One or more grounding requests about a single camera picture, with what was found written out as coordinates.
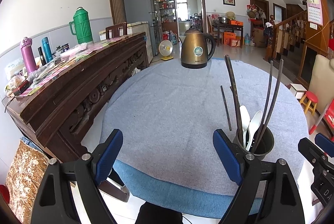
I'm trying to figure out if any dark wooden chopstick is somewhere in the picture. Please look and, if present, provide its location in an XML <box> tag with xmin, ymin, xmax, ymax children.
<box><xmin>230</xmin><ymin>84</ymin><xmax>243</xmax><ymax>147</ymax></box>
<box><xmin>260</xmin><ymin>59</ymin><xmax>284</xmax><ymax>141</ymax></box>
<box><xmin>224</xmin><ymin>55</ymin><xmax>243</xmax><ymax>147</ymax></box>
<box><xmin>220</xmin><ymin>85</ymin><xmax>232</xmax><ymax>131</ymax></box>
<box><xmin>252</xmin><ymin>61</ymin><xmax>273</xmax><ymax>152</ymax></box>

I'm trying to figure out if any carved dark wooden sideboard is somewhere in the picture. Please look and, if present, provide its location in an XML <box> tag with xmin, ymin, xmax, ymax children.
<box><xmin>2</xmin><ymin>33</ymin><xmax>149</xmax><ymax>162</ymax></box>

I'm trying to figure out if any floral patterned cushion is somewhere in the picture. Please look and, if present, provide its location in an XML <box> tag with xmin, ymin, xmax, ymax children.
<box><xmin>6</xmin><ymin>140</ymin><xmax>49</xmax><ymax>223</ymax></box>

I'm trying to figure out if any blue table cloth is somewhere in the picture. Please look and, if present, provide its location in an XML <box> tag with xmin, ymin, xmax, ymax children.
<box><xmin>111</xmin><ymin>160</ymin><xmax>264</xmax><ymax>219</ymax></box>

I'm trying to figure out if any grey towel table cover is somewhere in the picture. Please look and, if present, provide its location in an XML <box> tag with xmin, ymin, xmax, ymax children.
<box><xmin>100</xmin><ymin>59</ymin><xmax>308</xmax><ymax>196</ymax></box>

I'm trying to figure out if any wall calendar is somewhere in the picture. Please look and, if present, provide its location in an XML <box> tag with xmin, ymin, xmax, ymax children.
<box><xmin>306</xmin><ymin>0</ymin><xmax>323</xmax><ymax>26</ymax></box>

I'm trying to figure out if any grey refrigerator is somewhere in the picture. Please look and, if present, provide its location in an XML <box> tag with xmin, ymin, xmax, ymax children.
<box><xmin>122</xmin><ymin>0</ymin><xmax>162</xmax><ymax>56</ymax></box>

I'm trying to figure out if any wooden stair railing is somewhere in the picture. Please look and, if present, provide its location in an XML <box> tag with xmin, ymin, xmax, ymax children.
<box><xmin>264</xmin><ymin>10</ymin><xmax>307</xmax><ymax>62</ymax></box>

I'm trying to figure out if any bronze electric kettle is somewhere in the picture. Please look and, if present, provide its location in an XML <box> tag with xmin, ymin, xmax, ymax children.
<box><xmin>181</xmin><ymin>27</ymin><xmax>216</xmax><ymax>69</ymax></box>

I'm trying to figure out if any red plastic stool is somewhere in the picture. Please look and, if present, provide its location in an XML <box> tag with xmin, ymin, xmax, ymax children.
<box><xmin>300</xmin><ymin>91</ymin><xmax>318</xmax><ymax>115</ymax></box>

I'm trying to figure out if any purple water bottle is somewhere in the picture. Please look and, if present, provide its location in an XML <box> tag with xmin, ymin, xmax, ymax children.
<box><xmin>20</xmin><ymin>37</ymin><xmax>37</xmax><ymax>74</ymax></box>

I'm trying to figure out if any white electric fan heater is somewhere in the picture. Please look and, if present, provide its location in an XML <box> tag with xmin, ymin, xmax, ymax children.
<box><xmin>158</xmin><ymin>40</ymin><xmax>173</xmax><ymax>61</ymax></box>

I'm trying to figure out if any dark wooden side table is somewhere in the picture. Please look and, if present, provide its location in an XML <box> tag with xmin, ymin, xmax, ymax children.
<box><xmin>212</xmin><ymin>21</ymin><xmax>244</xmax><ymax>48</ymax></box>

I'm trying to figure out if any teal water bottle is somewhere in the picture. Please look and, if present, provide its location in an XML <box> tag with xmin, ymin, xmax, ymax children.
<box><xmin>42</xmin><ymin>37</ymin><xmax>53</xmax><ymax>62</ymax></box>

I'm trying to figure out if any dark metal utensil cup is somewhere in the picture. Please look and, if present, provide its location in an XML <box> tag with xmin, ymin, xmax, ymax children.
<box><xmin>233</xmin><ymin>127</ymin><xmax>275</xmax><ymax>160</ymax></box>

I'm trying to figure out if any green thermos jug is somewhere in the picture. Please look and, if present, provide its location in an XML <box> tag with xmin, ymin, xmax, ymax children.
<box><xmin>68</xmin><ymin>6</ymin><xmax>93</xmax><ymax>44</ymax></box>

